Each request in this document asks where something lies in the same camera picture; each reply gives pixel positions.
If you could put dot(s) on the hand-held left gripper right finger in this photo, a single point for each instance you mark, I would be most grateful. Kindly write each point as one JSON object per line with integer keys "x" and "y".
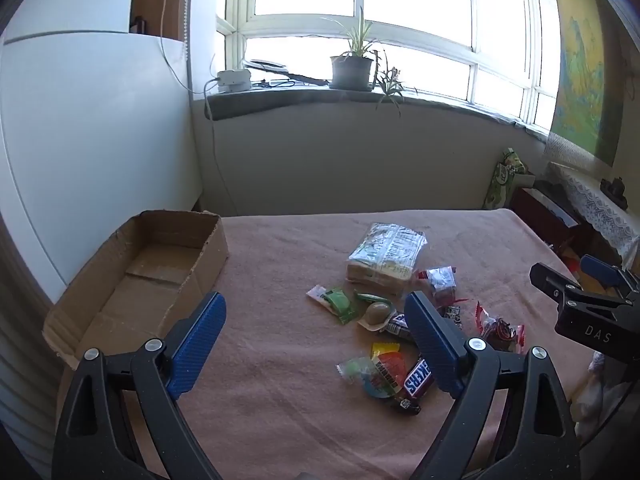
{"x": 430, "y": 340}

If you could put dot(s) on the person's right hand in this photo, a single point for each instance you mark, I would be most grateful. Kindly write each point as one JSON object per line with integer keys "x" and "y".
{"x": 595, "y": 390}

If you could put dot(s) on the orange jelly cup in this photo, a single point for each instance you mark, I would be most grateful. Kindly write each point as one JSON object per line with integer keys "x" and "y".
{"x": 387, "y": 375}

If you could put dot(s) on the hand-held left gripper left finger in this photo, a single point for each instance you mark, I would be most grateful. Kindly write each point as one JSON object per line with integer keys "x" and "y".
{"x": 197, "y": 340}

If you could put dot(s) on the potted spider plant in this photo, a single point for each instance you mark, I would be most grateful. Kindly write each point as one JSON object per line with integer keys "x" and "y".
{"x": 351, "y": 72}

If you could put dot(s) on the white lace cloth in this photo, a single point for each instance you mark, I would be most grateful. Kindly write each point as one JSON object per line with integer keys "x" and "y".
{"x": 595, "y": 200}

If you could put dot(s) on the grey windowsill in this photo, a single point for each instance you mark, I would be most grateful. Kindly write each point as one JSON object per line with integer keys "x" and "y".
{"x": 300, "y": 99}

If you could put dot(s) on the white snack packet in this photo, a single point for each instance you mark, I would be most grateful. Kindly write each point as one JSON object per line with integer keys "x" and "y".
{"x": 317, "y": 296}

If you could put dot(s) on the white power strip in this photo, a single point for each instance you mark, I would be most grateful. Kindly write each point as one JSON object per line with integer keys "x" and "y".
{"x": 234, "y": 80}

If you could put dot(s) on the sliced bread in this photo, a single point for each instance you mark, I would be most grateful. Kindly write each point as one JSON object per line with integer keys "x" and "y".
{"x": 385, "y": 255}

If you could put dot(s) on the green printed bag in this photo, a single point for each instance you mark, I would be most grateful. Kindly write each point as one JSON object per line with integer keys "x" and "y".
{"x": 500, "y": 180}

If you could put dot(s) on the white wardrobe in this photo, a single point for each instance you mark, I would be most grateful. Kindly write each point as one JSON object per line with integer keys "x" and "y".
{"x": 100, "y": 135}

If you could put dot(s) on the brown cardboard box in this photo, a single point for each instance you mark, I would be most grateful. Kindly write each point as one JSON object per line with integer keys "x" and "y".
{"x": 150, "y": 270}

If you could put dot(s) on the small green textured snack packet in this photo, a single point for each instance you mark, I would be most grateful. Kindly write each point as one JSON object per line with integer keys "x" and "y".
{"x": 342, "y": 305}

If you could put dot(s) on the green jelly candy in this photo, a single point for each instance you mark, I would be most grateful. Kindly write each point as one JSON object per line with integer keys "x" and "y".
{"x": 355, "y": 370}

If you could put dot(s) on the white slatted panel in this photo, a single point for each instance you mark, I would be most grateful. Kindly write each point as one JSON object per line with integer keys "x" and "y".
{"x": 25, "y": 385}

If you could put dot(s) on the dark wooden side table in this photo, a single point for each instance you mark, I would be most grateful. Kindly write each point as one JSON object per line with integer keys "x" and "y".
{"x": 540, "y": 215}

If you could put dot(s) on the black and white patterned packet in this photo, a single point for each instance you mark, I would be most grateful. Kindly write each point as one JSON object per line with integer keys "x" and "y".
{"x": 452, "y": 316}

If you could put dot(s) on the red and clear snack packet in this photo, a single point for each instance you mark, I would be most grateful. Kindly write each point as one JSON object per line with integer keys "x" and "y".
{"x": 440, "y": 280}
{"x": 495, "y": 327}

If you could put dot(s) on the yellow and green wall poster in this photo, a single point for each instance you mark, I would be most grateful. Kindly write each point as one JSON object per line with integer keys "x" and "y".
{"x": 580, "y": 70}

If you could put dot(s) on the round pastry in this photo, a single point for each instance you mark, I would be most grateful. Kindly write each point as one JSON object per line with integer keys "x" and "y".
{"x": 377, "y": 312}

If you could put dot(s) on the small trailing plant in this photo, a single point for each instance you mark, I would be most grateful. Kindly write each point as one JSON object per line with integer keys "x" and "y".
{"x": 390, "y": 85}

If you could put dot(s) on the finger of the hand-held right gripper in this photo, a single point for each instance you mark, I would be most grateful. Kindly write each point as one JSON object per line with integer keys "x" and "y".
{"x": 550, "y": 282}
{"x": 600, "y": 270}

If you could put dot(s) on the green labelled snack packet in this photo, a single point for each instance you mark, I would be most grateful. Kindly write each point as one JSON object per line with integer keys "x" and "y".
{"x": 367, "y": 296}

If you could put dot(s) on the small dark figurine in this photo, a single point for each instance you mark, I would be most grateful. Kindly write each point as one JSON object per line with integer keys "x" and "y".
{"x": 614, "y": 191}

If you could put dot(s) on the yellow snack packet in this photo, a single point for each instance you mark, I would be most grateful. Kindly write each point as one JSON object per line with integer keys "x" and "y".
{"x": 385, "y": 349}

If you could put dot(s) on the black elongated object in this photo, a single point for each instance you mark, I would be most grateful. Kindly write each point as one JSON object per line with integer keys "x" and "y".
{"x": 295, "y": 77}

